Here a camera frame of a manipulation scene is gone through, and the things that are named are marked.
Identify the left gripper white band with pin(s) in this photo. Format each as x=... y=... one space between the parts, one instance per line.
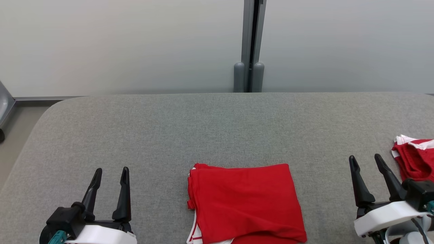
x=105 y=235

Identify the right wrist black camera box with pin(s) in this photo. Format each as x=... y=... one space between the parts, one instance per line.
x=420 y=195

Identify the grey metal stand leg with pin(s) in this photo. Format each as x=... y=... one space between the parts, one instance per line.
x=5 y=101

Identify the grey cylindrical partition foot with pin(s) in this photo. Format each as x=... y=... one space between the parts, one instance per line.
x=258 y=78
x=239 y=78

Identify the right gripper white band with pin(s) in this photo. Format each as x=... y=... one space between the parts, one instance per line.
x=386 y=217

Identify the red and white garment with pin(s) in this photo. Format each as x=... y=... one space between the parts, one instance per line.
x=244 y=203
x=415 y=162

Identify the grey metal partition post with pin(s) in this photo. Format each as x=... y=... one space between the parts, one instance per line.
x=247 y=34

